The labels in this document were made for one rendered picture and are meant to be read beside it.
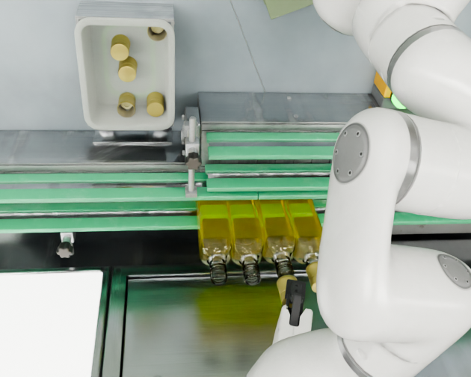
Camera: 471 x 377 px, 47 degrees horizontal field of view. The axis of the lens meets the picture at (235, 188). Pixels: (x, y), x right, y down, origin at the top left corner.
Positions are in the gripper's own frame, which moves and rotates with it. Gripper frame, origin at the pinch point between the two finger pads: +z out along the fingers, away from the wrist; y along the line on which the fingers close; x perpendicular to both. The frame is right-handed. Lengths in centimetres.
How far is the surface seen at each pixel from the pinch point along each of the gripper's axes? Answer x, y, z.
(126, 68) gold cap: 37, 22, 29
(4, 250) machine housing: 61, -18, 15
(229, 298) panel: 11.2, -13.2, 8.9
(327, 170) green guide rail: -3.6, 6.2, 30.0
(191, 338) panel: 16.3, -13.5, -1.7
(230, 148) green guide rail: 15.5, 13.2, 21.5
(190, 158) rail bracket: 21.3, 15.4, 12.9
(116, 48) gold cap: 39, 26, 28
